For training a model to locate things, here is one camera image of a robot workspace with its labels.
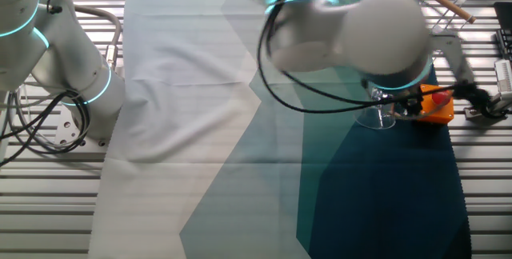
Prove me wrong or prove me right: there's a blue green white tablecloth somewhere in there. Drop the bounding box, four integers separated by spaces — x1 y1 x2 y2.
87 0 473 259

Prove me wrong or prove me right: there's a clear glass cup with handle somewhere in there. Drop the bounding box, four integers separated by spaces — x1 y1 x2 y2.
352 85 401 131

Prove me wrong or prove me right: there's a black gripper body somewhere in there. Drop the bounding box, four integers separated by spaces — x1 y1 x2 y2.
394 86 425 110

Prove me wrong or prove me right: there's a black cable bundle at base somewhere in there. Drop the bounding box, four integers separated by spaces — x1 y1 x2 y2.
0 89 92 168

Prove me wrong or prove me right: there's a metal base plate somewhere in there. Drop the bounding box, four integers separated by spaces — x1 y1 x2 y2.
54 106 111 148

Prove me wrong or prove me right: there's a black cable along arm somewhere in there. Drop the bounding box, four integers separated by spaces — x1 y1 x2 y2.
256 0 465 115

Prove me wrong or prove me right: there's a grey hose with connector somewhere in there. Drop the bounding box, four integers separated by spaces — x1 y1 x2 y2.
74 5 123 71

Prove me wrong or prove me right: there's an orange box with red button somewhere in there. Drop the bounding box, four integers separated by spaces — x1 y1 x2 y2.
415 83 456 126

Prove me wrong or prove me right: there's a silver depth camera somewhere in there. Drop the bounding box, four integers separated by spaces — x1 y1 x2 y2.
494 59 512 93

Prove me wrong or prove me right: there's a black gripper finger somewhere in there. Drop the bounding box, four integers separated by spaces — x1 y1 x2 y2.
404 101 425 118

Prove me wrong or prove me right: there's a black keyboard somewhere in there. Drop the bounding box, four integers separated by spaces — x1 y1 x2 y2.
493 1 512 61

